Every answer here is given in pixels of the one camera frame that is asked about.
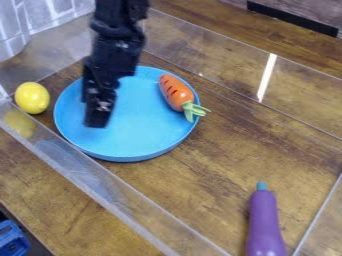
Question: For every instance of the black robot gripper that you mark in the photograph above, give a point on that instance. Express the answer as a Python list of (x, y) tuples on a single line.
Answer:
[(118, 45)]

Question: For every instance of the yellow toy lemon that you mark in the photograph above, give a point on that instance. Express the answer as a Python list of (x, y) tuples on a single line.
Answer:
[(32, 97)]

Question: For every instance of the blue round tray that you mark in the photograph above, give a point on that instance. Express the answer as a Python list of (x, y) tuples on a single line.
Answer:
[(145, 128)]

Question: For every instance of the orange toy carrot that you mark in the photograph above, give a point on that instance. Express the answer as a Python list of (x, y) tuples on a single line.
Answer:
[(181, 97)]

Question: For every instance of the white sheer curtain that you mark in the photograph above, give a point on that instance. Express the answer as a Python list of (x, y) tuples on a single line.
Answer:
[(26, 17)]

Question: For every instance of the black bar in background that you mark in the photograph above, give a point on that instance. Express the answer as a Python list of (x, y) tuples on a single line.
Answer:
[(293, 19)]

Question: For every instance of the blue plastic object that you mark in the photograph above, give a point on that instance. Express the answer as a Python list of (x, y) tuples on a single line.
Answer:
[(14, 241)]

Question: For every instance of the purple toy eggplant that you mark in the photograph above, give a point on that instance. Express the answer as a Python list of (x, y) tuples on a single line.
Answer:
[(265, 240)]

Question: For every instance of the clear acrylic enclosure wall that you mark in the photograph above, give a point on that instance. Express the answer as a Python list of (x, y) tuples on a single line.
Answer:
[(269, 79)]

